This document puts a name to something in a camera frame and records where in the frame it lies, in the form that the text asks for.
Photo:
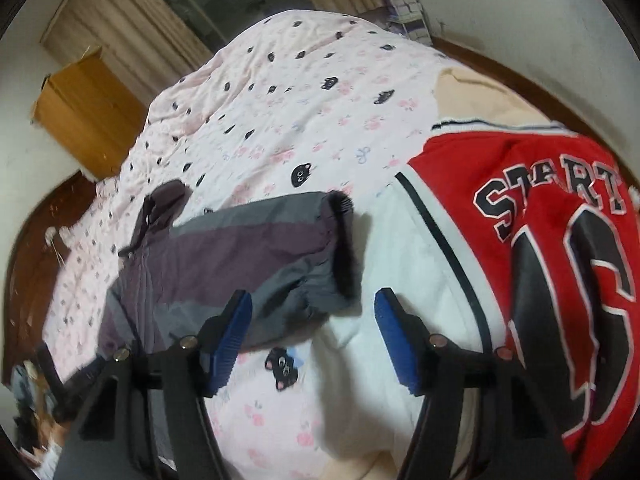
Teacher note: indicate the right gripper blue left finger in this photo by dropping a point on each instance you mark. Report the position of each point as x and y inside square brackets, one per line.
[112, 436]

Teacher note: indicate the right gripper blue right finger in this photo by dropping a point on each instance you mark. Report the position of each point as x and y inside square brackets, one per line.
[514, 437]

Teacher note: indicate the purple grey jacket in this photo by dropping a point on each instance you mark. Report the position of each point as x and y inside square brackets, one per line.
[293, 254]

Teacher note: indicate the red white varsity jacket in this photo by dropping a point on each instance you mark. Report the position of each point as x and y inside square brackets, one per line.
[516, 237]

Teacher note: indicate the dark wooden headboard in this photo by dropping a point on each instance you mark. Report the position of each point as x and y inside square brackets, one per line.
[33, 268]

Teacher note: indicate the orange wooden wardrobe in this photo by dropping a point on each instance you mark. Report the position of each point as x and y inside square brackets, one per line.
[91, 114]

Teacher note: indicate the beige pillow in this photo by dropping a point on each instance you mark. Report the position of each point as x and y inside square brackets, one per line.
[463, 95]

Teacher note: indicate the pink cat print duvet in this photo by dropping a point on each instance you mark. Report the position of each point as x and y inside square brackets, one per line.
[335, 93]

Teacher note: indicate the beige curtain left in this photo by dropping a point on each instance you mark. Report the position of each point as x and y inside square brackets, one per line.
[143, 42]

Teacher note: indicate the white wire shelf rack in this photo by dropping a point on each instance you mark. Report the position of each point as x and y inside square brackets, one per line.
[407, 18]

